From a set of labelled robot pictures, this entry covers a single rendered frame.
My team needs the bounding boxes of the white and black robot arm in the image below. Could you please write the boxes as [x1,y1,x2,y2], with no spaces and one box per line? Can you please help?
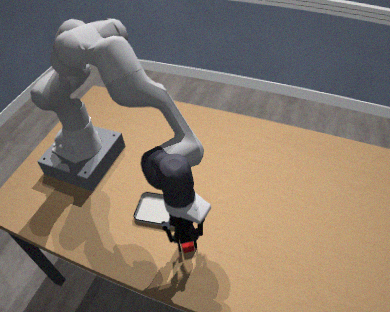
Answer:
[30,19,211,224]

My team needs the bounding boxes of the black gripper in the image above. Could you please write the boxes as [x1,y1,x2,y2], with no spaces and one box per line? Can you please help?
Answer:
[161,214,205,252]

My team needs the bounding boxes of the red cube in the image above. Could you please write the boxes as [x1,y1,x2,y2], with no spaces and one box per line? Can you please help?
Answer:
[182,242,195,253]

